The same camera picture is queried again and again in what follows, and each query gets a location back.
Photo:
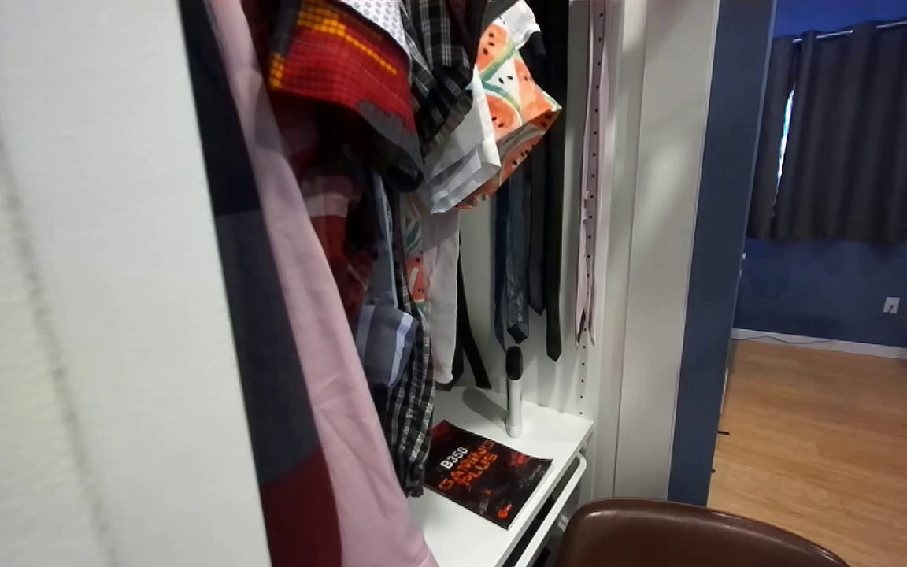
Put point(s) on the watermelon print shirt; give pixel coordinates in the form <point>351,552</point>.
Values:
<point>520,110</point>

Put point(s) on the red plaid shirt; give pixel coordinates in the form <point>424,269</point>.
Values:
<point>355,69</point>

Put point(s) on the white closet door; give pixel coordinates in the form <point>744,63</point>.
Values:
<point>122,411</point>

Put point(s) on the red and black book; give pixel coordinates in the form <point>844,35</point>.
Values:
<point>480,472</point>

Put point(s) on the pink hanging garment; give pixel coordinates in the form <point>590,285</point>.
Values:
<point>373,513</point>

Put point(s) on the dark window curtain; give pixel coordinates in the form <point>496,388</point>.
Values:
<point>831,147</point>

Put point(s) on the black white plaid shirt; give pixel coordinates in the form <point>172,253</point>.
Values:
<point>441,42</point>

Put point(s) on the white drawer unit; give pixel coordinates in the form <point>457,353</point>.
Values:
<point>465,539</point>

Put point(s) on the white wall outlet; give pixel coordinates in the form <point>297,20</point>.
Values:
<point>891,302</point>

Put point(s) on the dark hanging trousers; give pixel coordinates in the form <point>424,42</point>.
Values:
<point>526,236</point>

